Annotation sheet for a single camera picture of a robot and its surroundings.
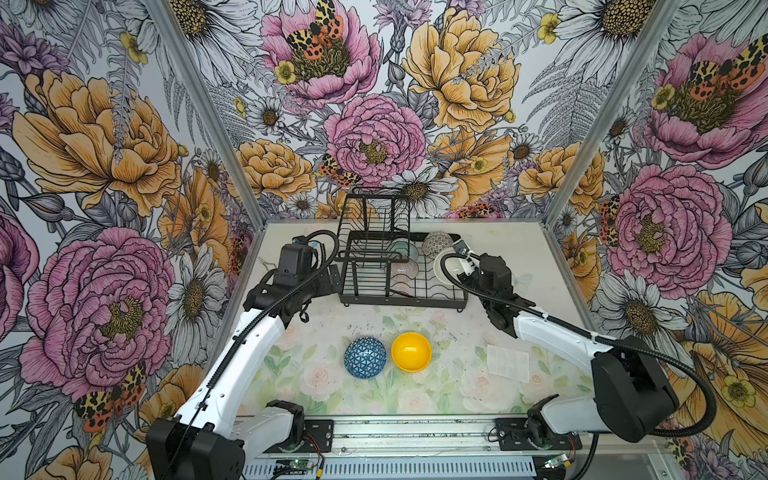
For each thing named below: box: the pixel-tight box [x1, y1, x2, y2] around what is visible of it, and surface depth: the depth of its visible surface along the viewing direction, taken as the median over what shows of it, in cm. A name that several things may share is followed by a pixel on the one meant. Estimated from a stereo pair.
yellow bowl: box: [391, 332, 432, 373], surface depth 87 cm
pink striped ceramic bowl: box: [390, 257, 419, 282], surface depth 105 cm
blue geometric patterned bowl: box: [344, 336, 387, 379], surface depth 87 cm
